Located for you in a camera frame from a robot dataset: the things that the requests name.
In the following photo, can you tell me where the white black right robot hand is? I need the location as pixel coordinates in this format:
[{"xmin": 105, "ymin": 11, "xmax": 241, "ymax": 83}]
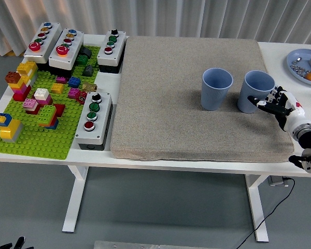
[{"xmin": 247, "ymin": 86, "xmax": 311, "ymax": 132}]

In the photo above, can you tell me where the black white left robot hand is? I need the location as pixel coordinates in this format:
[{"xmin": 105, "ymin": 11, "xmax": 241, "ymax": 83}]
[{"xmin": 0, "ymin": 236, "xmax": 33, "ymax": 249}]

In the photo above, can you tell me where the blue ribbed cup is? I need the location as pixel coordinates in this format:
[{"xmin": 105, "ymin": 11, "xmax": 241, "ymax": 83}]
[
  {"xmin": 237, "ymin": 71, "xmax": 276, "ymax": 114},
  {"xmin": 200, "ymin": 67, "xmax": 234, "ymax": 112}
]

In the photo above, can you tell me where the blue plate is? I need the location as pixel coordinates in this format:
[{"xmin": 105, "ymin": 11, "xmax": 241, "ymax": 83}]
[{"xmin": 286, "ymin": 48, "xmax": 311, "ymax": 90}]

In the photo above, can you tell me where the grey table control box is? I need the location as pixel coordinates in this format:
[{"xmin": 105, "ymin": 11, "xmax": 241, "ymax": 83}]
[{"xmin": 268, "ymin": 176, "xmax": 289, "ymax": 187}]

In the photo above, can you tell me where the white table leg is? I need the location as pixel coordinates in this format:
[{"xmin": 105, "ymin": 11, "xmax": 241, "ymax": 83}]
[
  {"xmin": 244, "ymin": 174, "xmax": 270, "ymax": 243},
  {"xmin": 61, "ymin": 165, "xmax": 89, "ymax": 233}
]

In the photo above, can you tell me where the green brick baseplate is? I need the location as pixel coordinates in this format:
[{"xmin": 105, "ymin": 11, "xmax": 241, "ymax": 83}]
[{"xmin": 0, "ymin": 45, "xmax": 102, "ymax": 160}]

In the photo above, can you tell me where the yellow blue grey brick stack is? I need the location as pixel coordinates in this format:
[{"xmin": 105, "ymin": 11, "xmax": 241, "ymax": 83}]
[{"xmin": 0, "ymin": 113, "xmax": 24, "ymax": 143}]

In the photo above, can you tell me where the white curtain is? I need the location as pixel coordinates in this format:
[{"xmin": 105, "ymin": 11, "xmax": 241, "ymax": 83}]
[{"xmin": 0, "ymin": 0, "xmax": 311, "ymax": 57}]

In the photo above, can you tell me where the grey-brown mat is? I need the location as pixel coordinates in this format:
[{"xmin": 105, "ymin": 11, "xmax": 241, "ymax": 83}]
[{"xmin": 110, "ymin": 35, "xmax": 295, "ymax": 163}]

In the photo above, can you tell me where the green red blue brick stack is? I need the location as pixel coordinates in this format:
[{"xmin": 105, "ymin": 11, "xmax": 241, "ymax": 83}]
[{"xmin": 37, "ymin": 103, "xmax": 65, "ymax": 130}]

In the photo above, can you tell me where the pink red brick stack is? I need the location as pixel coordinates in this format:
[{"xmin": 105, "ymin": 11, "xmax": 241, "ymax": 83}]
[{"xmin": 22, "ymin": 98, "xmax": 41, "ymax": 115}]

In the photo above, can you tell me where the four-button control box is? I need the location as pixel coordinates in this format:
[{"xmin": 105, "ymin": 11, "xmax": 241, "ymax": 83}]
[
  {"xmin": 74, "ymin": 91, "xmax": 114, "ymax": 151},
  {"xmin": 96, "ymin": 29, "xmax": 127, "ymax": 74}
]

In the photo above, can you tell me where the white pink brick stack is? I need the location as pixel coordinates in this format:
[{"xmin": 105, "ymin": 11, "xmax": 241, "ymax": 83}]
[{"xmin": 33, "ymin": 88, "xmax": 54, "ymax": 106}]

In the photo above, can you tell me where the brown yellow red brick tower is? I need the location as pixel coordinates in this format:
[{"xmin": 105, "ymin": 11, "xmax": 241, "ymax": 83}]
[{"xmin": 5, "ymin": 71, "xmax": 32, "ymax": 102}]

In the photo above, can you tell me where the brass pipe fitting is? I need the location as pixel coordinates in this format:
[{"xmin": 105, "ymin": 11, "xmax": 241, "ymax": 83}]
[{"xmin": 82, "ymin": 82, "xmax": 98, "ymax": 93}]

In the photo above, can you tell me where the yellow white brick tower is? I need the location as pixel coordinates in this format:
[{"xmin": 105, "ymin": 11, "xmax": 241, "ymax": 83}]
[{"xmin": 16, "ymin": 61, "xmax": 39, "ymax": 86}]

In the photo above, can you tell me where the five-button control box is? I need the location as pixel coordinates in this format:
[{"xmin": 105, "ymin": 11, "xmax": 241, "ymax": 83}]
[
  {"xmin": 23, "ymin": 22, "xmax": 63, "ymax": 65},
  {"xmin": 48, "ymin": 27, "xmax": 85, "ymax": 78}
]

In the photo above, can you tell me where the black power cable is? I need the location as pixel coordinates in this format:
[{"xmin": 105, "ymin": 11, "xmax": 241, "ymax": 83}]
[{"xmin": 235, "ymin": 176, "xmax": 295, "ymax": 249}]

